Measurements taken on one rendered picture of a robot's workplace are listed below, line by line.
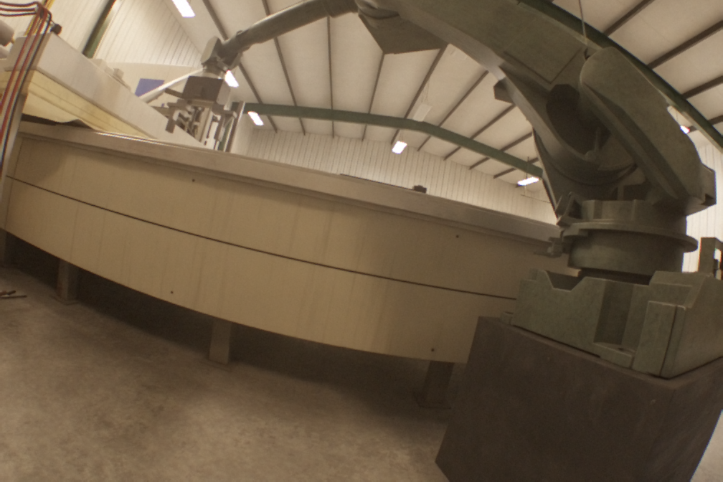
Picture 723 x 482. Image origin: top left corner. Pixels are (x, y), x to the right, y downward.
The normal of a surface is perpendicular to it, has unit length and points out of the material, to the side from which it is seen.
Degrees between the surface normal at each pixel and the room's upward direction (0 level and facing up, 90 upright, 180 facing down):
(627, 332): 90
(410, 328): 90
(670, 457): 90
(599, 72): 90
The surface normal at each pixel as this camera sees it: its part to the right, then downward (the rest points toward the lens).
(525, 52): -0.42, -0.18
